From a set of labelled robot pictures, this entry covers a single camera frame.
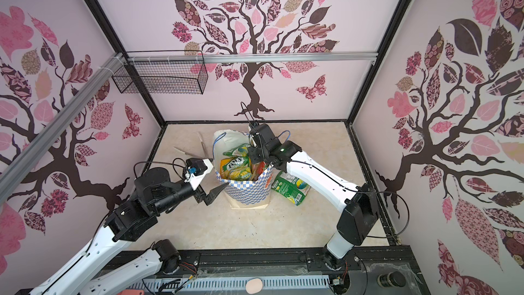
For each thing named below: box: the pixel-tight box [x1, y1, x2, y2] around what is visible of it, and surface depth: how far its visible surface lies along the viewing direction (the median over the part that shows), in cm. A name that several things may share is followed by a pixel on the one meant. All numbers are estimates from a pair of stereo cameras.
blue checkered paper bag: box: [212, 129, 273, 209], surface depth 79 cm
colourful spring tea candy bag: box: [219, 143, 253, 181], surface depth 86 cm
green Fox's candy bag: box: [271, 170, 312, 207], surface depth 92 cm
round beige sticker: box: [245, 277, 263, 295], surface depth 70 cm
